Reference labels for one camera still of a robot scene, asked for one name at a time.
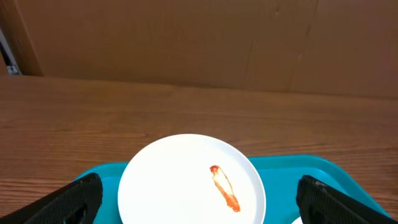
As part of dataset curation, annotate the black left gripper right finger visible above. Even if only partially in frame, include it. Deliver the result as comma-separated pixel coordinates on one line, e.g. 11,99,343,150
296,175,397,224

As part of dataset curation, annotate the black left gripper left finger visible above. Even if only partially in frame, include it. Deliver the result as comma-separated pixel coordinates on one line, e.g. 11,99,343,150
1,173,103,224

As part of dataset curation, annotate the white plate with ketchup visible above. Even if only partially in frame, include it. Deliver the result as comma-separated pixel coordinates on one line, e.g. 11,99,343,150
118,134,266,224

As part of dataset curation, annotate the teal plastic tray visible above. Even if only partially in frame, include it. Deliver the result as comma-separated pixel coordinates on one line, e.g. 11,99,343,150
81,155,388,224

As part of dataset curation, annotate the cardboard back panel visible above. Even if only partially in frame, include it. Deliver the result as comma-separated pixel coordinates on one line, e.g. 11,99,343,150
1,0,397,97

